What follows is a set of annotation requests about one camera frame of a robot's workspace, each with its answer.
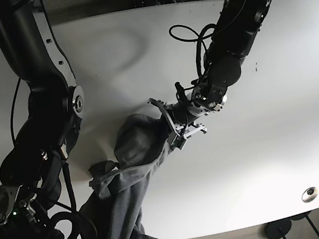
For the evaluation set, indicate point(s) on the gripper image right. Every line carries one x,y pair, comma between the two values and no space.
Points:
181,122

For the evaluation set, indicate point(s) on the dark grey T-shirt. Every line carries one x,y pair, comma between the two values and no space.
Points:
113,211

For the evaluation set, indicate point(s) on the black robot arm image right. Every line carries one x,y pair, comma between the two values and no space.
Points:
220,52

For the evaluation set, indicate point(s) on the black robot arm image left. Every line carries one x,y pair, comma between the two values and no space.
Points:
36,196

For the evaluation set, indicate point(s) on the round black stand base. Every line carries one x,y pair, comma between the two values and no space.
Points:
276,229

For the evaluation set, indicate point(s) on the right silver table grommet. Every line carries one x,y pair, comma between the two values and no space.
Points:
309,195

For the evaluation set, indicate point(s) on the grey wrist camera image right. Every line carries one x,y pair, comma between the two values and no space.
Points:
178,142

